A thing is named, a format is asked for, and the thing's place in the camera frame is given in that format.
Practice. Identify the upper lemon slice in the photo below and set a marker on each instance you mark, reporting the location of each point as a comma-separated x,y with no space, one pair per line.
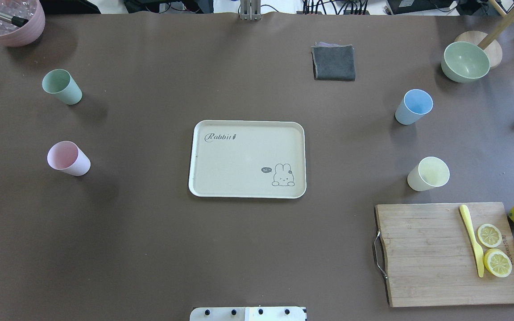
489,235

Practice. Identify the green plastic cup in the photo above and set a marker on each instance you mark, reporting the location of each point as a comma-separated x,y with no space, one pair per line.
61,85

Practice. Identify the folded grey cloth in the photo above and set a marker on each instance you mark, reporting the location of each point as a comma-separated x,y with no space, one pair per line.
333,62

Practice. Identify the yellow plastic knife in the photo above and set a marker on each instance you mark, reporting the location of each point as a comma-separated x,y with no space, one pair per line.
477,249

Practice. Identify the wooden cutting board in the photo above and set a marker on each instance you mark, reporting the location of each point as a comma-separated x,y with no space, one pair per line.
428,259

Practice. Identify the aluminium frame post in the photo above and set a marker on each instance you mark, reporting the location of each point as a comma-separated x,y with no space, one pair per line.
250,10

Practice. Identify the green plastic bowl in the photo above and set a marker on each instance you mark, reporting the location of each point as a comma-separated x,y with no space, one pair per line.
464,62

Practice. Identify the wooden stand with round base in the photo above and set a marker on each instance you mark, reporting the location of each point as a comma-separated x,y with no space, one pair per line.
488,42

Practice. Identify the pink plastic cup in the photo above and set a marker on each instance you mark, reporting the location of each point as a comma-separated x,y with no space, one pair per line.
65,156

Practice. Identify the lemon slice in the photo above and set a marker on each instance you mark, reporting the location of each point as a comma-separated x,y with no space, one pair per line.
497,263
489,235

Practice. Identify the pale yellow plastic cup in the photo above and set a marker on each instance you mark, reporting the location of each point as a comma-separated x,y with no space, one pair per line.
431,172

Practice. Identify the lower lemon slice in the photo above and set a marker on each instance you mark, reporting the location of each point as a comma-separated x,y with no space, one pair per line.
497,263

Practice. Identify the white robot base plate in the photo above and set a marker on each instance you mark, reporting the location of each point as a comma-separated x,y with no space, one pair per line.
259,313

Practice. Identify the cream rabbit tray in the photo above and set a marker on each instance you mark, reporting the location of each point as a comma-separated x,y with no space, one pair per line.
248,159

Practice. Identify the pink bowl with ice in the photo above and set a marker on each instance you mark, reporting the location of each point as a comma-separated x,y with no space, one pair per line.
30,10

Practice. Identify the blue plastic cup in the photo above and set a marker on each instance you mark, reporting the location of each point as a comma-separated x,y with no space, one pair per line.
415,104

